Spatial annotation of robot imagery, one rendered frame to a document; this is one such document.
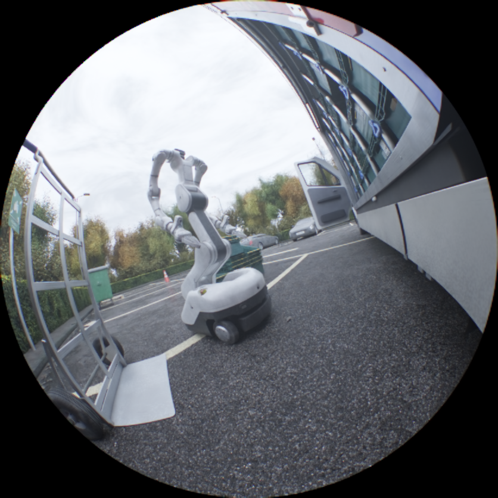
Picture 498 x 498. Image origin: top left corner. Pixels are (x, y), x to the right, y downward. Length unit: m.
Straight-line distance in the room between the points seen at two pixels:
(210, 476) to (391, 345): 0.72
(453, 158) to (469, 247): 0.14
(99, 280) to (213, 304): 5.60
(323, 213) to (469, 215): 3.44
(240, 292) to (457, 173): 0.90
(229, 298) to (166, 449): 0.76
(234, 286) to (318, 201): 3.07
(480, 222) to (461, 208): 0.05
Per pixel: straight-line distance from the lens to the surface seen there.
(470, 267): 0.34
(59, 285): 0.87
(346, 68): 0.91
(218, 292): 0.81
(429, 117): 0.33
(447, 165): 0.36
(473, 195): 0.30
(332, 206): 3.71
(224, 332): 0.87
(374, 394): 0.58
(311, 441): 0.52
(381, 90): 0.73
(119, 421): 0.87
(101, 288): 6.20
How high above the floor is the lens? 0.51
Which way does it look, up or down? level
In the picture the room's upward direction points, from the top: 17 degrees counter-clockwise
